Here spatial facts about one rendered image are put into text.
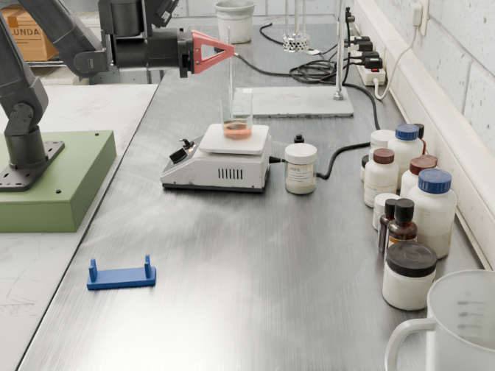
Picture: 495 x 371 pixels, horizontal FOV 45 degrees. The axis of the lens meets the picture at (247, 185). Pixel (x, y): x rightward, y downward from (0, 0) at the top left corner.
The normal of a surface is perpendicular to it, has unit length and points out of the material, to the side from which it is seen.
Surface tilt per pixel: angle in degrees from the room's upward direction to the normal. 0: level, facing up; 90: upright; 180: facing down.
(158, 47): 90
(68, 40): 87
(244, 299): 0
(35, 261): 0
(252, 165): 90
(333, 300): 0
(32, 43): 92
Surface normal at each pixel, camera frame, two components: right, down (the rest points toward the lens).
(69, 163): -0.05, -0.89
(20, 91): 0.13, 0.44
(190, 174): -0.15, 0.47
